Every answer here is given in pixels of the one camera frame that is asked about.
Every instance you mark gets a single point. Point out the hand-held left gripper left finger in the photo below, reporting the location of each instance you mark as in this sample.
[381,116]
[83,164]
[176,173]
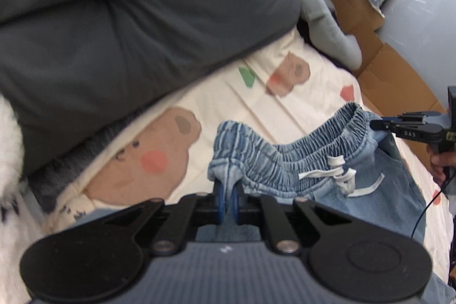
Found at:
[221,202]

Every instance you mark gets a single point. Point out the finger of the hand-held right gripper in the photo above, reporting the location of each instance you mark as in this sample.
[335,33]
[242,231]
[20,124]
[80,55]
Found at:
[416,118]
[409,133]

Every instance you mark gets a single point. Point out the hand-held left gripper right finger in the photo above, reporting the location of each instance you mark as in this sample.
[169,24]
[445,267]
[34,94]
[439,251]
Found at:
[235,204]

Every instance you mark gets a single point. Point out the person's right hand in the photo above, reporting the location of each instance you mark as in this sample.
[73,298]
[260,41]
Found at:
[443,167]

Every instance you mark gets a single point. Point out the brown cardboard sheet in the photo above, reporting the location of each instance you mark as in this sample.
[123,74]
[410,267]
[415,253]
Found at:
[392,76]

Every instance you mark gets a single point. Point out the cream bear print blanket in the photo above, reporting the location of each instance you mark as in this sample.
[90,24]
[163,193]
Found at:
[228,90]

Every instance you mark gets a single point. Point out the grey neck pillow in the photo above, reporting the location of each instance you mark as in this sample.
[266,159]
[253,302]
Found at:
[331,37]

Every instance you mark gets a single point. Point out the grey fuzzy cloth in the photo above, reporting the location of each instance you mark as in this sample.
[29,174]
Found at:
[57,179]

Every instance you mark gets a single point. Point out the white fluffy diamond-pattern blanket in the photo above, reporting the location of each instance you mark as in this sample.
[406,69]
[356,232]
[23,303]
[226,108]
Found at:
[10,147]

